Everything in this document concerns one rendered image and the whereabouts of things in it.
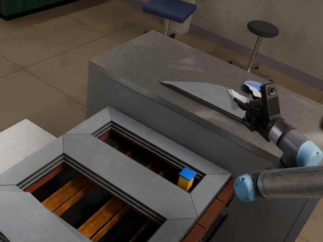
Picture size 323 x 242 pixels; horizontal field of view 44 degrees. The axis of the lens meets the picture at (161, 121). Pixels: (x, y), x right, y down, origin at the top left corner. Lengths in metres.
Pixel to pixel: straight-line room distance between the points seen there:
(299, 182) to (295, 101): 1.26
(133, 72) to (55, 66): 2.12
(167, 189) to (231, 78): 0.80
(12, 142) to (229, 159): 1.05
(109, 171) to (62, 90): 2.10
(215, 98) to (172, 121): 0.24
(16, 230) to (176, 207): 0.62
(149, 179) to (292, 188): 0.87
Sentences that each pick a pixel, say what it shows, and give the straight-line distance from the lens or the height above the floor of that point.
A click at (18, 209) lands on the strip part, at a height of 0.87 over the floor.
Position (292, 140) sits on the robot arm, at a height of 1.46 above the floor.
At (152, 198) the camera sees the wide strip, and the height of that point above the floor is 0.87.
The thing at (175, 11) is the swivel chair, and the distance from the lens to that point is 4.38.
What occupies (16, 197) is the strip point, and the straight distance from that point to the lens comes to 1.67.
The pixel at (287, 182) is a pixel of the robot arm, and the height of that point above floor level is 1.47.
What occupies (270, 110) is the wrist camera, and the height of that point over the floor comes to 1.48.
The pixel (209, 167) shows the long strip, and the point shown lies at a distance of 1.88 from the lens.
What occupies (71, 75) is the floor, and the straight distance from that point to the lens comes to 4.00.
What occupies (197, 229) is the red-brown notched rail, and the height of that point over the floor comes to 0.83.
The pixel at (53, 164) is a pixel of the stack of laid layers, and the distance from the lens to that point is 1.81.
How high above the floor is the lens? 2.11
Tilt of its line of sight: 37 degrees down
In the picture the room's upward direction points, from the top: 12 degrees clockwise
